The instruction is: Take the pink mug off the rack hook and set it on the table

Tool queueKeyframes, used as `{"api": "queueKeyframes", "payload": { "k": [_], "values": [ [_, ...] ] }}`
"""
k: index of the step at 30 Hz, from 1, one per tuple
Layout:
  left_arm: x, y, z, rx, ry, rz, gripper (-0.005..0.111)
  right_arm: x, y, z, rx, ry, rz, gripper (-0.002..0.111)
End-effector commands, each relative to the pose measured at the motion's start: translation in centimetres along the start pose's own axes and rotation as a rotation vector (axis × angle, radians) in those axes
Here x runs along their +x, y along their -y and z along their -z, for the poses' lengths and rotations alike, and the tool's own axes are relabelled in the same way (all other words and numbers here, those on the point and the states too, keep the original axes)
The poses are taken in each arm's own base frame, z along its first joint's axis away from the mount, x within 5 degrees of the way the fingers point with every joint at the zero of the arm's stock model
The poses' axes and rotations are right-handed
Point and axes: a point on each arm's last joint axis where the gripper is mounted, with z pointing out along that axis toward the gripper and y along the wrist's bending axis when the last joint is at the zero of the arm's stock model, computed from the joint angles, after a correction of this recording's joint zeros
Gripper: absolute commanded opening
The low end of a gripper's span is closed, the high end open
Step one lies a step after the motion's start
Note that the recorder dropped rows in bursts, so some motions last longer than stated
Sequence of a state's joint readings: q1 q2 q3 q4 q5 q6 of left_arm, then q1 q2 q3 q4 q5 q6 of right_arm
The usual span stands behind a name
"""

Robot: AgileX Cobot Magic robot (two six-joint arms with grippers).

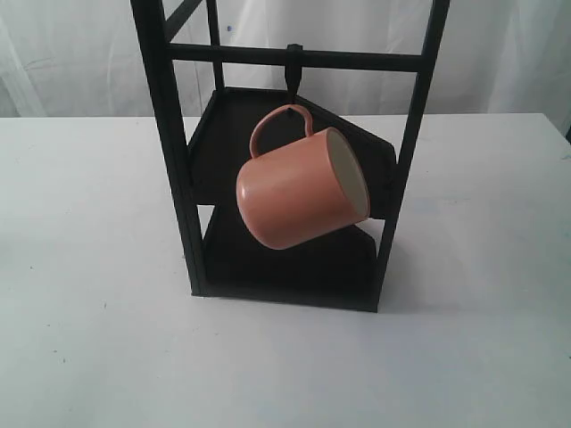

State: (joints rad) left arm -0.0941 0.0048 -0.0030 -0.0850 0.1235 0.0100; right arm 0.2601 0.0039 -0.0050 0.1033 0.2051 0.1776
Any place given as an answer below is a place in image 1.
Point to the pink ceramic mug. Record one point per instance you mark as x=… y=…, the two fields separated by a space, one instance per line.
x=302 y=190

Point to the black metal shelf rack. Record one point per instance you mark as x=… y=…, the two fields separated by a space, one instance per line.
x=207 y=100

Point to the white backdrop curtain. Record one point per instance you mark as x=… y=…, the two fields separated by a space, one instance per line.
x=81 y=58

